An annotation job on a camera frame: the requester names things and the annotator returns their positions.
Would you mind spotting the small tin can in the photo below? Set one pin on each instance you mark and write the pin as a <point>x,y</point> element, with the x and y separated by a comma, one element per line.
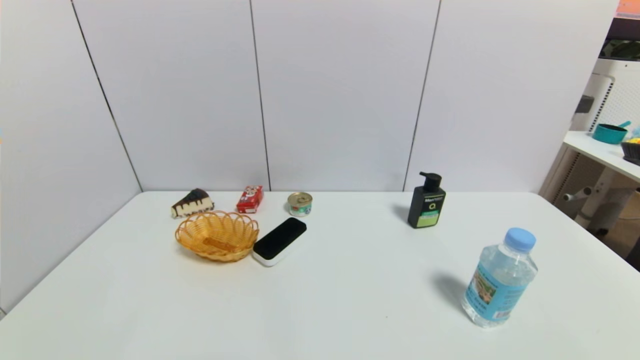
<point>300,202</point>

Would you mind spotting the yellow wicker basket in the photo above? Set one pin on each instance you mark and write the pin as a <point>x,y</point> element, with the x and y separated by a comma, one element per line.
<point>200,235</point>

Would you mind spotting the black and white eraser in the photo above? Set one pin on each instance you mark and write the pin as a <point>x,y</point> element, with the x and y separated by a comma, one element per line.
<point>279,240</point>

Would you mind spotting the white side table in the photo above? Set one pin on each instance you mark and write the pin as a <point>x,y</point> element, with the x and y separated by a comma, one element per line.
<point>602,152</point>

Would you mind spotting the chocolate topped cake slice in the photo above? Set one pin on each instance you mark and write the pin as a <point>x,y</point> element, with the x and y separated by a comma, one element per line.
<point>193,203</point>

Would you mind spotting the black basket with yellow contents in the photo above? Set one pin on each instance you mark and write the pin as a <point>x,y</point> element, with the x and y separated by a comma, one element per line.
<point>631,151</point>

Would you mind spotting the small red carton box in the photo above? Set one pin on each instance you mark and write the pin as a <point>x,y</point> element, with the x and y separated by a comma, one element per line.
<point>249,199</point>

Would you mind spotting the white pegboard panel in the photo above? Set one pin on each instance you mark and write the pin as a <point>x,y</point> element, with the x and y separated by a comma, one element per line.
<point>617,95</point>

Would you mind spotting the black pump dispenser bottle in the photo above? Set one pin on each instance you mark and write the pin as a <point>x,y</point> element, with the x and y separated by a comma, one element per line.
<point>427,206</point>

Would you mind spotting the grey bracket on pegboard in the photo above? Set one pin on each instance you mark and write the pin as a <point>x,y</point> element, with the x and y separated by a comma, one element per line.
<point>584,103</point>

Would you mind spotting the blue capped water bottle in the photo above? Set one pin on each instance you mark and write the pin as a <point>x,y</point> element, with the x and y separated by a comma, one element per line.
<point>500,285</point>

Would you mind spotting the dark shelf object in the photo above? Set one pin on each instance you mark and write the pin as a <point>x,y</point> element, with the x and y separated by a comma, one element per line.
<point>625,42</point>

